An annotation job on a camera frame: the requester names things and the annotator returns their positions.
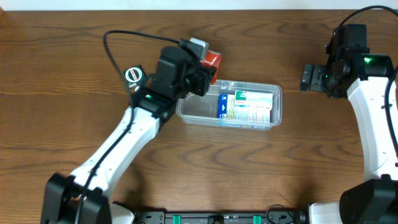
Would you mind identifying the red orange small box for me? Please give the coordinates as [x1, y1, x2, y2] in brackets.
[201, 50, 223, 85]

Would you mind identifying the white green medicine box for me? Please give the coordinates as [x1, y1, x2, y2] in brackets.
[235, 90, 273, 110]

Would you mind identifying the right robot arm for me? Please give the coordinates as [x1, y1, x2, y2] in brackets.
[299, 24, 397, 223]

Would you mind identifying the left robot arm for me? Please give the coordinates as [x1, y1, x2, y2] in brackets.
[40, 43, 222, 224]

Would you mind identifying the clear plastic container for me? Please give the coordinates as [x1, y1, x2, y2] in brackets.
[176, 80, 282, 131]

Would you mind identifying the dark green square box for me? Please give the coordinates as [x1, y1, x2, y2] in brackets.
[123, 65, 146, 89]

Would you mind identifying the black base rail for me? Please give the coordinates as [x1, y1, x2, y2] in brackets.
[111, 207, 312, 224]

